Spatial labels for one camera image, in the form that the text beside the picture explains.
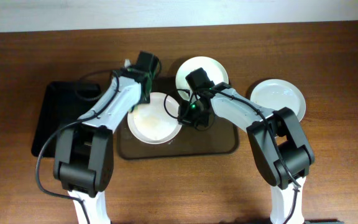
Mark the white plate top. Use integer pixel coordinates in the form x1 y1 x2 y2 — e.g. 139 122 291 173
175 56 229 101

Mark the white plate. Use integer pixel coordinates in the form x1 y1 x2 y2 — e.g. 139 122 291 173
127 92 181 144
175 56 229 101

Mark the white plate bottom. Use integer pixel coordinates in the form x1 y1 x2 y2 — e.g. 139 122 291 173
127 92 181 144

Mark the pale blue-white plate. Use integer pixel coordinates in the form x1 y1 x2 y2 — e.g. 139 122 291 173
250 79 306 121

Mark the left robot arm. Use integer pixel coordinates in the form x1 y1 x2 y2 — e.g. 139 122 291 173
52 51 160 223

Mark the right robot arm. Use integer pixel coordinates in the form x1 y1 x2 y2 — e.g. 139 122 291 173
177 68 315 223

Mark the brown serving tray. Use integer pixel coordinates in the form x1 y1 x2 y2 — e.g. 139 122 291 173
117 77 239 160

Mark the black rectangular tray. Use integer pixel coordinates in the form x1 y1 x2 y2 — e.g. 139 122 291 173
31 81 101 157

